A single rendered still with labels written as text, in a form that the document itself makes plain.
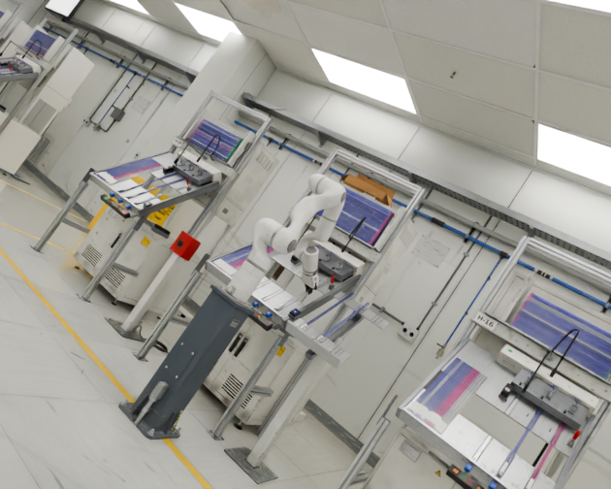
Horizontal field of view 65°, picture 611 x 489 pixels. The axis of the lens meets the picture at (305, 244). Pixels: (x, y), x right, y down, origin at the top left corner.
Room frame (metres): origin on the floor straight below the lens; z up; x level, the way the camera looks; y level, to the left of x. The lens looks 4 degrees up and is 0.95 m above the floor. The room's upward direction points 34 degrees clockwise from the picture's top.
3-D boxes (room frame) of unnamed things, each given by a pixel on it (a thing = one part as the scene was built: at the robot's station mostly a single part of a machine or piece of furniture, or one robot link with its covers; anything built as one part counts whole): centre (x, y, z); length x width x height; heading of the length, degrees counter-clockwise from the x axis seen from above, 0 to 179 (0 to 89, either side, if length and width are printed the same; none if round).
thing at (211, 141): (4.16, 1.06, 0.95); 1.35 x 0.82 x 1.90; 149
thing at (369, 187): (3.57, -0.22, 1.82); 0.68 x 0.30 x 0.20; 59
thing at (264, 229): (2.37, 0.17, 1.00); 0.19 x 0.12 x 0.24; 62
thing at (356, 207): (3.26, -0.16, 1.52); 0.51 x 0.13 x 0.27; 59
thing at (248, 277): (2.35, 0.14, 0.79); 0.19 x 0.19 x 0.18
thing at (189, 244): (3.37, 0.68, 0.39); 0.24 x 0.24 x 0.78; 59
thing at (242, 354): (3.39, -0.17, 0.31); 0.70 x 0.65 x 0.62; 59
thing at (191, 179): (3.98, 1.15, 0.66); 1.01 x 0.73 x 1.31; 149
